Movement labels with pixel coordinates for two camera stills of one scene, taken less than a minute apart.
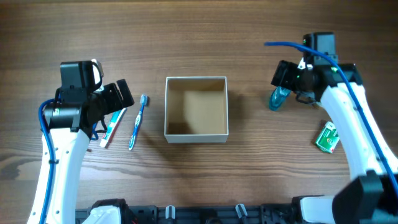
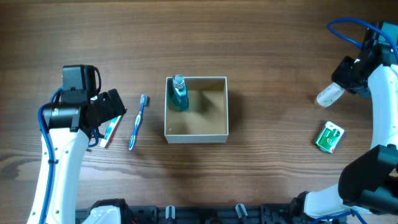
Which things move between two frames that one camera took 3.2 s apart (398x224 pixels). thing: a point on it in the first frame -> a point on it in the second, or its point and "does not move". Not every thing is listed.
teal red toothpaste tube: [115, 121] does not move
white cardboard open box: [196, 109] does not move
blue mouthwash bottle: [278, 96] -> [180, 94]
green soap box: [328, 137] does not move
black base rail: [264, 214] does not move
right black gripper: [280, 75] -> [343, 74]
